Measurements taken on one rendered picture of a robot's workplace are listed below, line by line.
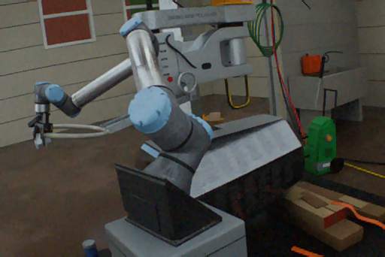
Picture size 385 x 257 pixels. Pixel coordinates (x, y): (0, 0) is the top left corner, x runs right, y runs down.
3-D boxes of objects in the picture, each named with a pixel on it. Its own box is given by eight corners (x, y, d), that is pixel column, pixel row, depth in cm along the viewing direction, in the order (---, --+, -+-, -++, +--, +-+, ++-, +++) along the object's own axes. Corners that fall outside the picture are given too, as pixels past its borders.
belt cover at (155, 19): (237, 27, 287) (234, 7, 284) (258, 25, 267) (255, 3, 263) (128, 40, 239) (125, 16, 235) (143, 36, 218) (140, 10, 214)
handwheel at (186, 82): (191, 91, 249) (188, 69, 245) (199, 91, 241) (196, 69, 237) (172, 95, 241) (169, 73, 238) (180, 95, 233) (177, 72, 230)
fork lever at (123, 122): (185, 97, 266) (183, 90, 265) (199, 98, 250) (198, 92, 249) (100, 131, 234) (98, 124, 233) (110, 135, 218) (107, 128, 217)
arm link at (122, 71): (168, 46, 180) (71, 109, 200) (154, 30, 171) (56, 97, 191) (171, 59, 172) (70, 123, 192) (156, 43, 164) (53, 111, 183)
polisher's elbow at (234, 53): (217, 66, 276) (214, 41, 272) (234, 63, 288) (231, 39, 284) (235, 65, 262) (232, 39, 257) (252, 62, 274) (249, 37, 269)
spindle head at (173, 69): (186, 92, 268) (178, 31, 257) (202, 93, 249) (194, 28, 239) (142, 101, 250) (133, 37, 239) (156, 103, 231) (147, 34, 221)
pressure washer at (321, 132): (325, 161, 397) (322, 87, 377) (344, 170, 364) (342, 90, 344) (300, 169, 390) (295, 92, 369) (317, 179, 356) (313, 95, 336)
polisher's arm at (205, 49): (239, 86, 293) (231, 25, 282) (258, 86, 274) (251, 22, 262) (159, 103, 256) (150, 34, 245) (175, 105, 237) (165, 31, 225)
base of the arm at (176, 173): (197, 204, 128) (210, 179, 131) (163, 180, 116) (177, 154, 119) (165, 191, 142) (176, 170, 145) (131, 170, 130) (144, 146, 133)
